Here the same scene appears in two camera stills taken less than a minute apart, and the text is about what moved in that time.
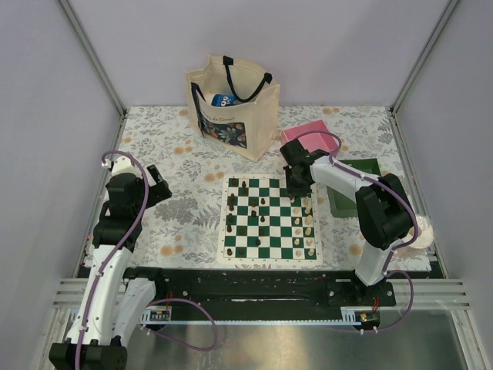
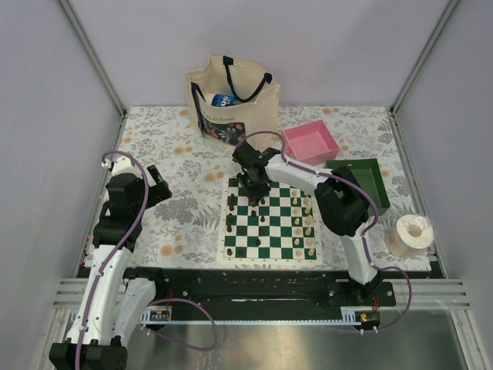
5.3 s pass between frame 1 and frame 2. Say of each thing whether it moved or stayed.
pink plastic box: stayed
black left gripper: stayed
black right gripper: moved
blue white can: stayed
